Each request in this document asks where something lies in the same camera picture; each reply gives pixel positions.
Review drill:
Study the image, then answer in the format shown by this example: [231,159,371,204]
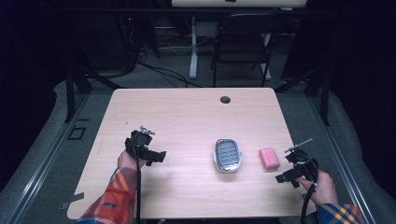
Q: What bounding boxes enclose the black floor cables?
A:
[124,36,216,90]

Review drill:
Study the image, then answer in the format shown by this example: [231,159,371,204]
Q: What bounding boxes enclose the grey tape strip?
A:
[59,191,86,211]

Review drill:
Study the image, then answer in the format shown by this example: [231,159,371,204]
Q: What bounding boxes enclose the person's left hand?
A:
[117,149,148,172]

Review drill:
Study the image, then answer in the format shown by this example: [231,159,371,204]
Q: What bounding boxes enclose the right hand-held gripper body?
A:
[283,137,319,182]

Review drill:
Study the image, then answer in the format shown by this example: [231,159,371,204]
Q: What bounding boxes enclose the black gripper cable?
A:
[133,143,142,224]
[300,157,319,224]

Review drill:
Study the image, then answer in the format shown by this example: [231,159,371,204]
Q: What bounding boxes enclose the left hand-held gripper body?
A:
[124,125,156,160]

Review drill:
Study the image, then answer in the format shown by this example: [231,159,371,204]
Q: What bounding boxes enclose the white desk leg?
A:
[189,15,201,80]

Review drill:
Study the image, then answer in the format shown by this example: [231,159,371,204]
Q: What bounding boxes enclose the grey oval soap dish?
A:
[213,137,244,175]

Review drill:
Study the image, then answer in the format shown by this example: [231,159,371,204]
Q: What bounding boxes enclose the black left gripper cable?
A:
[133,143,142,224]

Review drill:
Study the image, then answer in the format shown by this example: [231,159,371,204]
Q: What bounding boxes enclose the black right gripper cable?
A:
[300,157,319,224]

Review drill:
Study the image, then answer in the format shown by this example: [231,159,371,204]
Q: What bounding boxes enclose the aluminium floor rail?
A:
[306,92,379,224]
[6,92,92,224]

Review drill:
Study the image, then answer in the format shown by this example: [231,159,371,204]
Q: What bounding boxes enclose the black folding chair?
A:
[210,12,284,89]

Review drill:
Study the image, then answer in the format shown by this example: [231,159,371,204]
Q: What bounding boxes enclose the black metal frame stand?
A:
[63,65,123,124]
[273,65,332,127]

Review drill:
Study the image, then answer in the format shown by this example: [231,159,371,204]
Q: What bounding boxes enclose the person's right hand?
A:
[295,169,339,207]

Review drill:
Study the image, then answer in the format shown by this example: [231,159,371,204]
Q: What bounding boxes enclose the pink soap bar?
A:
[259,147,281,171]

